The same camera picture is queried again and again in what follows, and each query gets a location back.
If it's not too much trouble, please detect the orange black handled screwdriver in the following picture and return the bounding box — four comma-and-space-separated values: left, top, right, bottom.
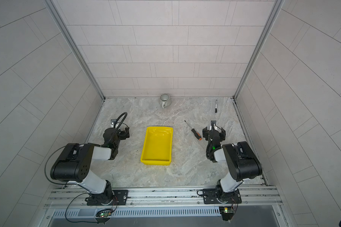
184, 120, 202, 141

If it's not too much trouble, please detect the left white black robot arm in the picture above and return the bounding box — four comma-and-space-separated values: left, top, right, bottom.
45, 112, 130, 206

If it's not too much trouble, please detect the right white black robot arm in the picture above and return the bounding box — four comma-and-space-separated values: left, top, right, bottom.
202, 121, 262, 204

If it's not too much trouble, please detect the yellow plastic bin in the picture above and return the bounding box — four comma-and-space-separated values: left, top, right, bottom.
141, 126, 173, 166

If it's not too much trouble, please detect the ribbed grey ceramic cup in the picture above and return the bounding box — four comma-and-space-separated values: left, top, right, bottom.
159, 94, 171, 108

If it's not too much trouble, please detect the right circuit board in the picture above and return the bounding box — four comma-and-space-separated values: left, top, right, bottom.
219, 207, 235, 221

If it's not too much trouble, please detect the left green circuit board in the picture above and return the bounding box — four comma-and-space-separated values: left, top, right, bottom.
95, 209, 113, 218

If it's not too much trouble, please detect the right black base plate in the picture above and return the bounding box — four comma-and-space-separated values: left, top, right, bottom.
201, 188, 242, 204

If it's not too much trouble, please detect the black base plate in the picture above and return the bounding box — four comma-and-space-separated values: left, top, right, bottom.
85, 190, 128, 206
201, 188, 242, 204

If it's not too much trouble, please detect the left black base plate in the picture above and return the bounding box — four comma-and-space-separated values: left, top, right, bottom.
85, 190, 128, 206

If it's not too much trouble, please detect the aluminium mounting rail frame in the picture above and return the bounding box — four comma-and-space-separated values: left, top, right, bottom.
37, 185, 289, 227

